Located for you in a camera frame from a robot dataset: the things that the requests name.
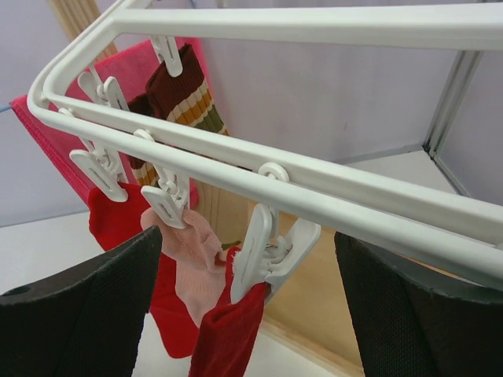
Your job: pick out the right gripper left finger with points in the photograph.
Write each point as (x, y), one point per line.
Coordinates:
(86, 320)

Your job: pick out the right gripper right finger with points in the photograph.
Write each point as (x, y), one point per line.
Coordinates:
(410, 320)

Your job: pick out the red sock with white print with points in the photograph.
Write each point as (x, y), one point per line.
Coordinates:
(227, 333)

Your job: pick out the pink cloth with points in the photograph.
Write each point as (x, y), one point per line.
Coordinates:
(132, 68)

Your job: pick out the white clip drying hanger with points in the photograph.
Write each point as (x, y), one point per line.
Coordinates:
(459, 235)

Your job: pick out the wooden drying rack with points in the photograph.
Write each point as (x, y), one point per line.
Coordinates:
(290, 96)

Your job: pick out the maroon striped sock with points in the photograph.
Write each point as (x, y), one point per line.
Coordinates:
(185, 99)

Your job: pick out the pink sock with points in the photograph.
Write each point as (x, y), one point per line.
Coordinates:
(200, 261)

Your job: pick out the plain red sock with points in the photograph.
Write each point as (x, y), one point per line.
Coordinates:
(113, 223)

